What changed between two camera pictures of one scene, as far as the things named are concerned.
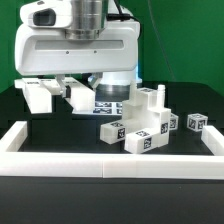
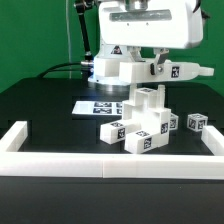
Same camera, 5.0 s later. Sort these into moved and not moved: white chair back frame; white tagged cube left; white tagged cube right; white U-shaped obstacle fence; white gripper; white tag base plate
Moved: white chair back frame; white gripper
Not moved: white tag base plate; white U-shaped obstacle fence; white tagged cube right; white tagged cube left
